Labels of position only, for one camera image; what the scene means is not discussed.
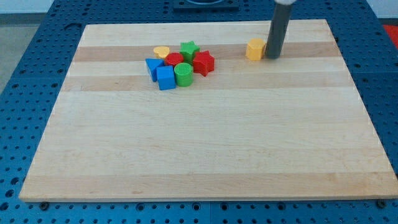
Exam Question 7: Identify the yellow hexagon block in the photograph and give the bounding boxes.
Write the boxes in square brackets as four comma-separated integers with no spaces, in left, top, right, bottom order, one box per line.
[246,38,266,61]

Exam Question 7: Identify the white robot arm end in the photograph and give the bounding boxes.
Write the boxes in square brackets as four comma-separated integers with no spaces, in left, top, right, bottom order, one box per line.
[274,0,297,6]

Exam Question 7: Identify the light wooden board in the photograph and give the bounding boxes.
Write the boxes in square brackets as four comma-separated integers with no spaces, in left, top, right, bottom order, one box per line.
[19,19,397,202]

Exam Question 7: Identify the green cylinder block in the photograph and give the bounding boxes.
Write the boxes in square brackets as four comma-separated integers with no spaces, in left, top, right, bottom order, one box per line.
[174,62,193,87]

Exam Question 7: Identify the blue cube block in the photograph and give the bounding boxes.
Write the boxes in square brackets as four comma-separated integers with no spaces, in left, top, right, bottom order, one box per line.
[156,65,176,90]

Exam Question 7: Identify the red star block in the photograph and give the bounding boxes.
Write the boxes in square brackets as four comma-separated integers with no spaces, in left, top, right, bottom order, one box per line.
[193,50,215,77]

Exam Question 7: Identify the red cylinder block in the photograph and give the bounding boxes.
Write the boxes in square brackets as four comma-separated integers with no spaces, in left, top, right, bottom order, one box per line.
[164,52,184,67]

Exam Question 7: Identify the green star block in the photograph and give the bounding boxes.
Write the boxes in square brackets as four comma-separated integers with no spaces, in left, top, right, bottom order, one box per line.
[180,40,200,65]

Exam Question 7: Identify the blue triangle block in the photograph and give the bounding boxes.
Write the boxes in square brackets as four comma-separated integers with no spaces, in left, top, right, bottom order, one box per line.
[145,58,165,82]

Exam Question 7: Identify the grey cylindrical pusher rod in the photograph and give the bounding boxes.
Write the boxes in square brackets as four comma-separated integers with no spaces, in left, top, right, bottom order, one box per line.
[265,2,293,59]

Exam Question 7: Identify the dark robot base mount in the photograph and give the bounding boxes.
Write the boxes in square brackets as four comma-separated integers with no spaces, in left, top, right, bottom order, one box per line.
[172,0,239,12]

